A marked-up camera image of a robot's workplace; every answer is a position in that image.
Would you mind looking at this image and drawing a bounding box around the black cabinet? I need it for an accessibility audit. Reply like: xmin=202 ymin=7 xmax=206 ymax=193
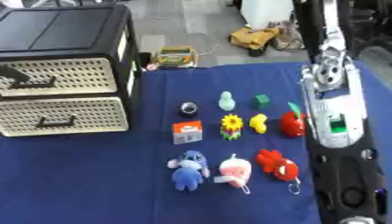
xmin=0 ymin=3 xmax=143 ymax=138

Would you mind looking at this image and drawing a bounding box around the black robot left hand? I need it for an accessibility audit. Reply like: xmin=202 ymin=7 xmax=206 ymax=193
xmin=0 ymin=65 xmax=32 ymax=86

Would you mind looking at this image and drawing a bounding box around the yellow green box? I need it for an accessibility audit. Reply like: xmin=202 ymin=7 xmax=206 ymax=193
xmin=151 ymin=45 xmax=200 ymax=70

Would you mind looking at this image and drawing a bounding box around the pink white soft toy keychain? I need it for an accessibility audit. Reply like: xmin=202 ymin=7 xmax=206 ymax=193
xmin=213 ymin=153 xmax=255 ymax=195

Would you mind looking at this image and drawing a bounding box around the yellow sunflower toy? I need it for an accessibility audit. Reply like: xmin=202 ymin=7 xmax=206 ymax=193
xmin=219 ymin=113 xmax=247 ymax=141

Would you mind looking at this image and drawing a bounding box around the black straight drawer handle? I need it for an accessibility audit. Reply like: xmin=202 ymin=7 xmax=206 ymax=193
xmin=35 ymin=115 xmax=79 ymax=129

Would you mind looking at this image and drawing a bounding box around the blue soft toy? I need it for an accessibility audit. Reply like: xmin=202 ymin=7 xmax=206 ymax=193
xmin=165 ymin=150 xmax=214 ymax=193

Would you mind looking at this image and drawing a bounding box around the yellow banana toy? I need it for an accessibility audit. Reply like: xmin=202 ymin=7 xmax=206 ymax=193
xmin=248 ymin=113 xmax=270 ymax=135

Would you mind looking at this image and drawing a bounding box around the red soft toy keychain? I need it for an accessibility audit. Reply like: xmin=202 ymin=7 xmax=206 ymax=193
xmin=254 ymin=149 xmax=304 ymax=196

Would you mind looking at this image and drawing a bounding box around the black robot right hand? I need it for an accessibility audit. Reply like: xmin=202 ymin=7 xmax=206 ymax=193
xmin=292 ymin=0 xmax=361 ymax=63

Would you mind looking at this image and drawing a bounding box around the black bent drawer handle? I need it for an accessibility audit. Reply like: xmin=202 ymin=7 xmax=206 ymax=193
xmin=6 ymin=75 xmax=59 ymax=89

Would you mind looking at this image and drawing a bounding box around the black tape roll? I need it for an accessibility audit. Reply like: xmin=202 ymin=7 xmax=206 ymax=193
xmin=178 ymin=101 xmax=201 ymax=118

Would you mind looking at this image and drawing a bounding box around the red apple toy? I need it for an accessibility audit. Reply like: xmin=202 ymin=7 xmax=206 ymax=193
xmin=278 ymin=101 xmax=308 ymax=138

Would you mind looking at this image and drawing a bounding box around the white bin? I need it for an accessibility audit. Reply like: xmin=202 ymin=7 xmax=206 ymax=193
xmin=239 ymin=0 xmax=298 ymax=31

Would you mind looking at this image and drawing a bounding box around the pale pierced drawer, bent handle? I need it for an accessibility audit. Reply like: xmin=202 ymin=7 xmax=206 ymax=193
xmin=0 ymin=58 xmax=120 ymax=98

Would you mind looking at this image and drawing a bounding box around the pale green pear toy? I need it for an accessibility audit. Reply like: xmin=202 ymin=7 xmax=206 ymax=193
xmin=217 ymin=90 xmax=238 ymax=112

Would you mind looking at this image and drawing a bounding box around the pale pierced drawer, straight handle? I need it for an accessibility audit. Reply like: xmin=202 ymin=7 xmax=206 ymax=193
xmin=0 ymin=96 xmax=130 ymax=137

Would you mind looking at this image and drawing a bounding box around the patterned grey bag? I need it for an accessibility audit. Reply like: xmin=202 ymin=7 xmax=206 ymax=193
xmin=269 ymin=19 xmax=306 ymax=51

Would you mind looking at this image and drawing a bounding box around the orange and grey box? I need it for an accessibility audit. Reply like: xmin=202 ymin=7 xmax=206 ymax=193
xmin=170 ymin=120 xmax=206 ymax=145

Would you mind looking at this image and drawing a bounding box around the green cube block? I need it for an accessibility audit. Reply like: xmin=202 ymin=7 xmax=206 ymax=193
xmin=252 ymin=94 xmax=273 ymax=110

